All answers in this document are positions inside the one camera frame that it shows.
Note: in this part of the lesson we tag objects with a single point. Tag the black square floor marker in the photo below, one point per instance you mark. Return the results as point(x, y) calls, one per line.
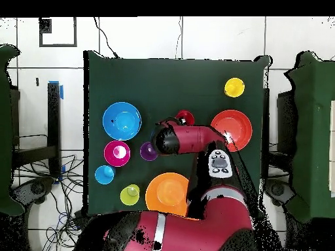
point(45, 26)

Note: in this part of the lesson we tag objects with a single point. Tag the large blue bowl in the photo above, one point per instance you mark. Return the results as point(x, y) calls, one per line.
point(121, 121)

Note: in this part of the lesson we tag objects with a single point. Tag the neighbouring green table cloth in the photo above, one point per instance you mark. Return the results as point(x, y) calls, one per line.
point(314, 130)
point(5, 130)

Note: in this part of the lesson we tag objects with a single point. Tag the blue cup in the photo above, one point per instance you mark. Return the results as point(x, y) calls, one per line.
point(103, 175)

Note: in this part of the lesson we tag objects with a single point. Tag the pink bowl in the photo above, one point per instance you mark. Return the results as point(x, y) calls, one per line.
point(116, 154)

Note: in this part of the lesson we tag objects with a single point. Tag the purple cup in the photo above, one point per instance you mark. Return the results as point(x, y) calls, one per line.
point(146, 151)

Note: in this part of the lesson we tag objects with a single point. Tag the dark green table cloth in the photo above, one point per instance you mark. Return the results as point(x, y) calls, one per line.
point(183, 83)

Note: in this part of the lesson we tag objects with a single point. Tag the large yellow bowl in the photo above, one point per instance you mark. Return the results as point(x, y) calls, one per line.
point(162, 193)

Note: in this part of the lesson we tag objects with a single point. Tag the black table frame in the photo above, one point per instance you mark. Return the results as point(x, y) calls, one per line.
point(53, 117)

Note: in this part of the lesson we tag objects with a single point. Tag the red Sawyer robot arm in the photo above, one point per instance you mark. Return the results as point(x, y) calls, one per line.
point(196, 230)

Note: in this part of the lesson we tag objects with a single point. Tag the red cup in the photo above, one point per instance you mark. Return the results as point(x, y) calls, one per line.
point(187, 115)

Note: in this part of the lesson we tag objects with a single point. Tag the translucent yellow cup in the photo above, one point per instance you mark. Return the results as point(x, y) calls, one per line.
point(128, 197)

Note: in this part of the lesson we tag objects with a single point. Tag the black stand base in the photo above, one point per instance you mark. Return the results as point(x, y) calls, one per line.
point(36, 188)

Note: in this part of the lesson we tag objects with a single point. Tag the blue tape strip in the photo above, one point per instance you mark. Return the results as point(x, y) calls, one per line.
point(61, 91)

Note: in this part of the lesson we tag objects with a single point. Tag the grey stand base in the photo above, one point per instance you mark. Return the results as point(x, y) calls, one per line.
point(277, 189)

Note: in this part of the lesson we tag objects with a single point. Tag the large shallow orange bowl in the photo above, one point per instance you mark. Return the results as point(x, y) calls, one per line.
point(238, 123)

